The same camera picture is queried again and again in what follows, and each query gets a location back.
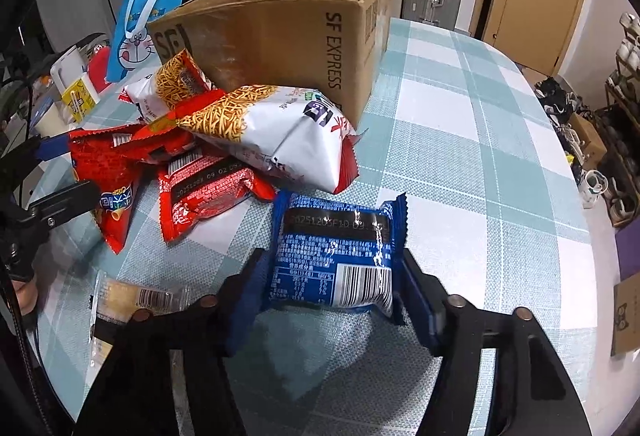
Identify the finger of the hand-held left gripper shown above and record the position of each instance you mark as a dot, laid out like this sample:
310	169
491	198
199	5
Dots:
65	203
55	147

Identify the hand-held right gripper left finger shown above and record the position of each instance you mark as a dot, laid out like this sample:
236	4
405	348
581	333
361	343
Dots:
245	303

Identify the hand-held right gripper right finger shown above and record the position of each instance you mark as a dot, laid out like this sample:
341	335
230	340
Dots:
427	316

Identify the red packet yellow blue logo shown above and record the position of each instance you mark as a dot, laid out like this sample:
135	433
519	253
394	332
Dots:
105	176

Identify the blue snack packet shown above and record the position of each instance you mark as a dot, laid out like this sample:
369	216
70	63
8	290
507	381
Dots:
325	256

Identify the clear cake packet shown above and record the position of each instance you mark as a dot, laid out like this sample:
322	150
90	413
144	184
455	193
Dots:
125	298

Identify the red snack packet black band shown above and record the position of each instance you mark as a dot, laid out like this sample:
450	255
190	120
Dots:
205	196

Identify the brown cardboard box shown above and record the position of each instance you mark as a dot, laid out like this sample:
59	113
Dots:
280	46

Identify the person's left hand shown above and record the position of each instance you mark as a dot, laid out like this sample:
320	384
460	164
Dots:
24	298

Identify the white plastic jug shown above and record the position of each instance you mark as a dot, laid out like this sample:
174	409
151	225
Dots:
67	66

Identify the red plastic bag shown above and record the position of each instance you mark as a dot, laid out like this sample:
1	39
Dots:
102	66

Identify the red orange snack packet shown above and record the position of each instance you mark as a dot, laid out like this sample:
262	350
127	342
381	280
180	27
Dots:
160	138

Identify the blue cartoon gift bag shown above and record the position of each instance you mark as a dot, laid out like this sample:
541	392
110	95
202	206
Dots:
135	46

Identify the small white noodle snack bag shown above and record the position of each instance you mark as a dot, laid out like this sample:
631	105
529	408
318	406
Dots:
170	81

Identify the green white checked tablecloth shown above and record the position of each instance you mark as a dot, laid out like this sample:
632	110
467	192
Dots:
475	166

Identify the large white noodle snack bag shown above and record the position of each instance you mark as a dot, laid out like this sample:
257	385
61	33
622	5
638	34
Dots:
280	136

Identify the purple bag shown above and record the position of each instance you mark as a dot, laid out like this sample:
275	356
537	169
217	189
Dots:
630	256

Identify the white black sneaker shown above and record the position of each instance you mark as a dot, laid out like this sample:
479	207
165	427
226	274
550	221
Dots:
595	186

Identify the small cardboard box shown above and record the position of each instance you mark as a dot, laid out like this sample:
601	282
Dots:
590	141

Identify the pile of dark shoes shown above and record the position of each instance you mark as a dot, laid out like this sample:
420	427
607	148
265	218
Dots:
555	98

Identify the wooden shoe rack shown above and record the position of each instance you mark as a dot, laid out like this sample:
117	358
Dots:
625	116

